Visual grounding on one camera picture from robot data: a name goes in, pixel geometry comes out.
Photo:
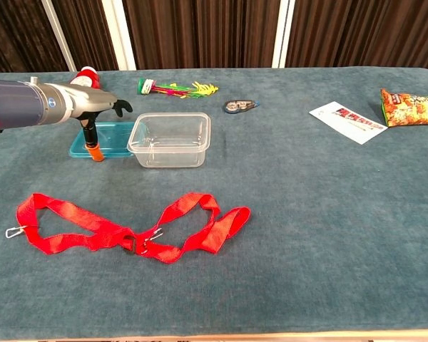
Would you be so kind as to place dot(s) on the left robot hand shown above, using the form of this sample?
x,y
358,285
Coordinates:
x,y
92,101

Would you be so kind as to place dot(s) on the teal container lid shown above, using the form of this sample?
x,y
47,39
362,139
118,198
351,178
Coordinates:
x,y
114,140

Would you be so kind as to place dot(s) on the clear plastic container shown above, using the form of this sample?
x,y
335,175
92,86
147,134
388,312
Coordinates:
x,y
171,142

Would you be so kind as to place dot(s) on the red ketchup bottle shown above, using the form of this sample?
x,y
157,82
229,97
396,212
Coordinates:
x,y
89,76

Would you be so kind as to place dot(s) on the colourful plastic picks bundle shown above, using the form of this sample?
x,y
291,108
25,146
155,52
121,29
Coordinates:
x,y
174,89

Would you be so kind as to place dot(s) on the dark brown pleated curtain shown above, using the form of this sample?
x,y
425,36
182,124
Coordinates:
x,y
207,32

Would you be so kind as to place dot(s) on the correction tape dispenser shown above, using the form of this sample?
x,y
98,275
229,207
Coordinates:
x,y
239,106

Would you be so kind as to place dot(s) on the teal carpet table mat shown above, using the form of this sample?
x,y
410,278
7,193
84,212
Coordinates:
x,y
289,213

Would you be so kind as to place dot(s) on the white printed card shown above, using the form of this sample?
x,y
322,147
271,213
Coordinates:
x,y
347,123

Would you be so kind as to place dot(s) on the orange green snack bag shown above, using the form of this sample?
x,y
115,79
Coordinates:
x,y
410,108

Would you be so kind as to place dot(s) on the white metal frame post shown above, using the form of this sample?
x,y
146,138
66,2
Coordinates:
x,y
119,33
58,33
283,33

